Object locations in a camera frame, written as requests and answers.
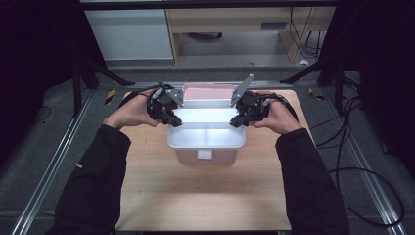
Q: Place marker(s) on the white cabinet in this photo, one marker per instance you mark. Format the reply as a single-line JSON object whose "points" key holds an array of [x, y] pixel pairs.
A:
{"points": [[129, 34]]}

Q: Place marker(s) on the small white floor object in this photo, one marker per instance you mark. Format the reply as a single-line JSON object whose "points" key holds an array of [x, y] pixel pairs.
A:
{"points": [[304, 62]]}

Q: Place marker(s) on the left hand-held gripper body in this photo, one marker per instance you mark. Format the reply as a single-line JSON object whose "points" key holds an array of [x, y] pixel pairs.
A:
{"points": [[161, 103]]}

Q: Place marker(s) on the black metal stand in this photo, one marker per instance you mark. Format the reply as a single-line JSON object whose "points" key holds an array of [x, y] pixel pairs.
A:
{"points": [[329, 70], [86, 75]]}

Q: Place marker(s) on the yellow black floor tape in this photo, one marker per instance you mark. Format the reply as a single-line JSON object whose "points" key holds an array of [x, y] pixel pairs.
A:
{"points": [[315, 94], [110, 97]]}

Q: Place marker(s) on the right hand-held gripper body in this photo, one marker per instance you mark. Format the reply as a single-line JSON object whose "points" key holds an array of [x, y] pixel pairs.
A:
{"points": [[254, 106]]}

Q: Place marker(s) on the white divided tray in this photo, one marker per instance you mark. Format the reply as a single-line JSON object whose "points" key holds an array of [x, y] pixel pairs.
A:
{"points": [[207, 130]]}

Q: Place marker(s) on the person's right hand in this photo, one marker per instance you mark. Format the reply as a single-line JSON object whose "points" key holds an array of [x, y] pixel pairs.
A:
{"points": [[282, 116]]}

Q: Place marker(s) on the person's left hand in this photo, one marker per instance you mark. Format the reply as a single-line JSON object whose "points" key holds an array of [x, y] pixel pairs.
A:
{"points": [[132, 111]]}

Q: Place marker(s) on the wooden desk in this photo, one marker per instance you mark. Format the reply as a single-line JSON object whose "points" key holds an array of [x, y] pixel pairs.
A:
{"points": [[228, 19]]}

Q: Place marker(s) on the metal floor rail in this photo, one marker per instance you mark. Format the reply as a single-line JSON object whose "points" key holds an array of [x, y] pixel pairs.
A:
{"points": [[368, 169], [49, 169]]}

